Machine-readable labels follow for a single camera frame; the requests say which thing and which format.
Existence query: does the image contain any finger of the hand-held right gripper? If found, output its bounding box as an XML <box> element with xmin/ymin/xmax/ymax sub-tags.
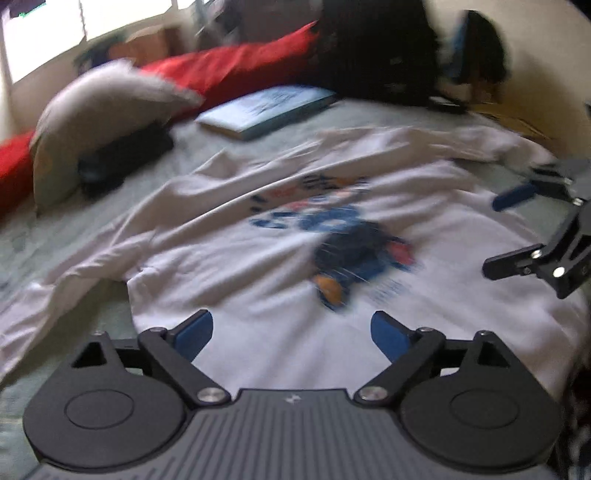
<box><xmin>492</xmin><ymin>159</ymin><xmax>591</xmax><ymax>212</ymax></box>
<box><xmin>482</xmin><ymin>198</ymin><xmax>591</xmax><ymax>300</ymax></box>

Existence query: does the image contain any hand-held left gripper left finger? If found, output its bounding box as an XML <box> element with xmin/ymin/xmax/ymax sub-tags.
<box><xmin>69</xmin><ymin>309</ymin><xmax>232</xmax><ymax>409</ymax></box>

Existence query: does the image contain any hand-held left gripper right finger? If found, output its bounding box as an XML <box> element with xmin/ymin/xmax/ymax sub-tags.
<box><xmin>353</xmin><ymin>310</ymin><xmax>522</xmax><ymax>409</ymax></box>

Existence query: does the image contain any white printed t-shirt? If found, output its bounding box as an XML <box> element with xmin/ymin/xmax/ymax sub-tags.
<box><xmin>0</xmin><ymin>126</ymin><xmax>587</xmax><ymax>407</ymax></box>

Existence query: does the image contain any dark teal jacket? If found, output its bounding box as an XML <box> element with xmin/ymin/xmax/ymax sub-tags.
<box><xmin>450</xmin><ymin>9</ymin><xmax>509</xmax><ymax>86</ymax></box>

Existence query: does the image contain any black pouch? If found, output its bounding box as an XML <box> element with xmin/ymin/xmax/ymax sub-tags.
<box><xmin>78</xmin><ymin>127</ymin><xmax>175</xmax><ymax>198</ymax></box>

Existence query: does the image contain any black backpack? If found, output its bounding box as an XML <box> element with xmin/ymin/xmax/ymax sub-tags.
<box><xmin>314</xmin><ymin>0</ymin><xmax>467</xmax><ymax>115</ymax></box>

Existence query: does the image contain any blue book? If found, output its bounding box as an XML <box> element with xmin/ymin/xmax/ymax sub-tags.
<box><xmin>196</xmin><ymin>85</ymin><xmax>339</xmax><ymax>141</ymax></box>

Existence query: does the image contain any grey pillow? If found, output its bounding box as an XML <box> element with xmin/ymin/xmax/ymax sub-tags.
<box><xmin>30</xmin><ymin>59</ymin><xmax>205</xmax><ymax>215</ymax></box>

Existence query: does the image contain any red quilt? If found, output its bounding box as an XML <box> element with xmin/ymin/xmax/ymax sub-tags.
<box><xmin>0</xmin><ymin>21</ymin><xmax>324</xmax><ymax>217</ymax></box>

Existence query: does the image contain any cardboard box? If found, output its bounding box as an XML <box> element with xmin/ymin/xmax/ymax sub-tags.
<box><xmin>115</xmin><ymin>25</ymin><xmax>182</xmax><ymax>65</ymax></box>

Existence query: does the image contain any window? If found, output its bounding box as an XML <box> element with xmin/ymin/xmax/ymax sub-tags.
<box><xmin>0</xmin><ymin>0</ymin><xmax>195</xmax><ymax>86</ymax></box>

